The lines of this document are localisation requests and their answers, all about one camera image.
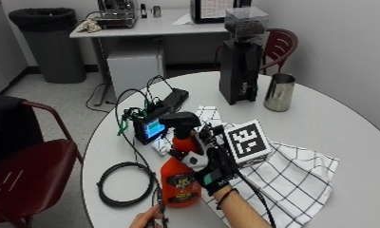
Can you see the orange spray bottle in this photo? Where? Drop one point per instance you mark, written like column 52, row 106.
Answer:
column 178, row 183

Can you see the white marker cube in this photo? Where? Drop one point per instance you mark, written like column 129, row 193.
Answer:
column 246, row 141

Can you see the small black screen device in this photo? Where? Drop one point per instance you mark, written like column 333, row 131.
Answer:
column 149, row 128

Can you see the flat black box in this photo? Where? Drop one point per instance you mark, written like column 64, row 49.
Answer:
column 174, row 98

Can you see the black wristband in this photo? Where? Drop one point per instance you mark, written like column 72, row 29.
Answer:
column 222, row 198

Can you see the steel milk pitcher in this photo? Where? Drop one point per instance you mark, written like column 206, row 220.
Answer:
column 278, row 93

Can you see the black coffee grinder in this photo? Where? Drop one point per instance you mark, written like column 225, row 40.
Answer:
column 240, row 66

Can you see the white checked cloth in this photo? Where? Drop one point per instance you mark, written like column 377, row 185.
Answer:
column 290, row 183

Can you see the white cabinet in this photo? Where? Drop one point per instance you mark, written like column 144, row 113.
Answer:
column 132, row 72

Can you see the dark red armchair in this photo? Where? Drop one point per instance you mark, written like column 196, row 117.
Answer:
column 29, row 177

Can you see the dark red slatted chair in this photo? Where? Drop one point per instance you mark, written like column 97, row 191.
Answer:
column 280, row 47

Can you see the white rectangular table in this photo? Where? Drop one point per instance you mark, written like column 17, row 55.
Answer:
column 156, row 28

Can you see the white paper sheet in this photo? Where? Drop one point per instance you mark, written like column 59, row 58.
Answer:
column 182, row 20

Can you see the black framed board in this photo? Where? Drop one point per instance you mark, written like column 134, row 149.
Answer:
column 210, row 11

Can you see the small steel cup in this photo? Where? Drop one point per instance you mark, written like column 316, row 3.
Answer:
column 156, row 11

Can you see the black jacket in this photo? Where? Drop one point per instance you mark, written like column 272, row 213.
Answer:
column 8, row 126

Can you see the small black tamper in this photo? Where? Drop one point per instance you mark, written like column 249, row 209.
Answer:
column 142, row 11

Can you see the steel espresso machine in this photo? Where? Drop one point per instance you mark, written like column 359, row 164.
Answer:
column 116, row 14

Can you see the crumpled beige rag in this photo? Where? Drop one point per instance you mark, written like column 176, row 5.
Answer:
column 88, row 26

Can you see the grey trash bin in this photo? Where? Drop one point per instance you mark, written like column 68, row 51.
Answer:
column 51, row 47

